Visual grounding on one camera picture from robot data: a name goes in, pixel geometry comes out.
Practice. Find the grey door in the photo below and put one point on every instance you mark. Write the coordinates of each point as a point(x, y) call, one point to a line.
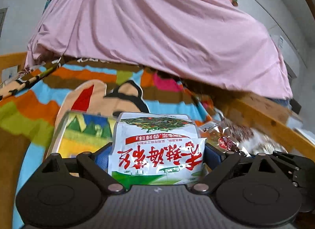
point(2, 22)

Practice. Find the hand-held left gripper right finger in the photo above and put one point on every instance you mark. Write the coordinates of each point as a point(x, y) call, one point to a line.
point(212, 156)

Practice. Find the wooden bed frame board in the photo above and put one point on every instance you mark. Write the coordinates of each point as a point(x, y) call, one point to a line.
point(258, 113)

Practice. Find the cardboard box with dinosaur drawing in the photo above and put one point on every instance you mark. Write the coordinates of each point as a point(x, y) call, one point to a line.
point(81, 135)

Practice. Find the pink bed sheet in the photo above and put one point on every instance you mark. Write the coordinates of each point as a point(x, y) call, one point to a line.
point(160, 34)

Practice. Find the white brown floral quilt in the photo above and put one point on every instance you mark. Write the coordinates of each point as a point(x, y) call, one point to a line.
point(260, 142)

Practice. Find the clear packet of red snack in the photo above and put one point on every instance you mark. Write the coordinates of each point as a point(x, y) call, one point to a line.
point(221, 135)

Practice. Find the colourful printed blanket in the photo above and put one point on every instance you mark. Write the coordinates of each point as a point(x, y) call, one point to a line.
point(37, 110)

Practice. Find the white green seaweed packet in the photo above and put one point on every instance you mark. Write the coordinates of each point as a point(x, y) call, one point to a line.
point(157, 145)

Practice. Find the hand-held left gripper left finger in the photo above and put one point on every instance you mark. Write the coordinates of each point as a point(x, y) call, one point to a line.
point(101, 160)

